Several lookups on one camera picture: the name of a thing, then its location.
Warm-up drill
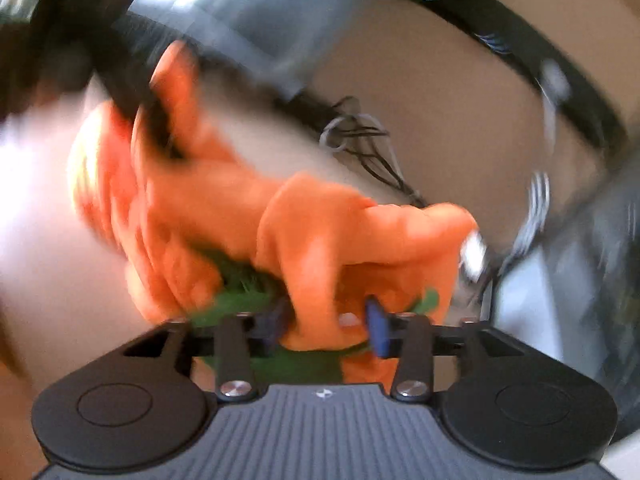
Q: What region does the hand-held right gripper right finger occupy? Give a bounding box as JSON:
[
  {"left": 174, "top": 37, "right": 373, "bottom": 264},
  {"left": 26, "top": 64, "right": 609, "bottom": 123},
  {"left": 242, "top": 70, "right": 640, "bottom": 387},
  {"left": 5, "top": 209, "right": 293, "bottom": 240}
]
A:
[{"left": 364, "top": 301, "right": 532, "bottom": 404}]

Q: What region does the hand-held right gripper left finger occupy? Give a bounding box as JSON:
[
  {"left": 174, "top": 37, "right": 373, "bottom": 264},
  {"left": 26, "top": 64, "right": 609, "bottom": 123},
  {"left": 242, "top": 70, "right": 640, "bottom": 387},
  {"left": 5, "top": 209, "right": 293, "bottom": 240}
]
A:
[{"left": 106, "top": 300, "right": 293, "bottom": 404}]

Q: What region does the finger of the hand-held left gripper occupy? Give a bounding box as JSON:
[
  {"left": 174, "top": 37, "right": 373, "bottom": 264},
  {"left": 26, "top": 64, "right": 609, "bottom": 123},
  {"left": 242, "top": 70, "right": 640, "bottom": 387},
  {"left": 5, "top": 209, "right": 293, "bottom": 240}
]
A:
[{"left": 92, "top": 12, "right": 187, "bottom": 161}]

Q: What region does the orange garment with green lining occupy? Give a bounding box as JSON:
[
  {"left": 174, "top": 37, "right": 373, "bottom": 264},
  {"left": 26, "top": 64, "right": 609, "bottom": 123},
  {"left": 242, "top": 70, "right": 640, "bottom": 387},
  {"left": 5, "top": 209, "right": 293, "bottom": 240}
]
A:
[{"left": 67, "top": 40, "right": 482, "bottom": 387}]

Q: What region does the black computer monitor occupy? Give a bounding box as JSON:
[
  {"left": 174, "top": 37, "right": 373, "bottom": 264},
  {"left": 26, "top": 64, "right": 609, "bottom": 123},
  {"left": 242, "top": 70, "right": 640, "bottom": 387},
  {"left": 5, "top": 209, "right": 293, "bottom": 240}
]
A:
[{"left": 127, "top": 0, "right": 353, "bottom": 105}]

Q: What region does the computer case with glass panel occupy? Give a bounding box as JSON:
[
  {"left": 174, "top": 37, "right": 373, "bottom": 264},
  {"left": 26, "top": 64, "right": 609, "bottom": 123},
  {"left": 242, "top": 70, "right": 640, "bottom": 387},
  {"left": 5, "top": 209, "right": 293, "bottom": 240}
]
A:
[{"left": 489, "top": 160, "right": 640, "bottom": 443}]

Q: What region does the black cable bundle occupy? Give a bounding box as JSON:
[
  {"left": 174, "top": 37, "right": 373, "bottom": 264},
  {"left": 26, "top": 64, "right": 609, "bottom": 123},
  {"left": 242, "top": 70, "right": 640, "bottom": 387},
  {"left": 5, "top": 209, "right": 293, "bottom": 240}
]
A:
[{"left": 319, "top": 96, "right": 428, "bottom": 207}]

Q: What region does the white plug with cable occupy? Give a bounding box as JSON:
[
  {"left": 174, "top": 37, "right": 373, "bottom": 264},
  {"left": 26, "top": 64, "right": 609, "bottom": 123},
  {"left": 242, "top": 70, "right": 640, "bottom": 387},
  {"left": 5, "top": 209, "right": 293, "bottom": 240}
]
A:
[{"left": 507, "top": 59, "right": 573, "bottom": 273}]

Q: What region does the black wall power rail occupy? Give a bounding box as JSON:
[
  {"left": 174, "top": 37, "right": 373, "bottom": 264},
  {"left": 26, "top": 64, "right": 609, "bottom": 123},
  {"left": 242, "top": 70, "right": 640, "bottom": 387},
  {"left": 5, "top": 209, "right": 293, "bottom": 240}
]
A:
[{"left": 390, "top": 0, "right": 632, "bottom": 163}]

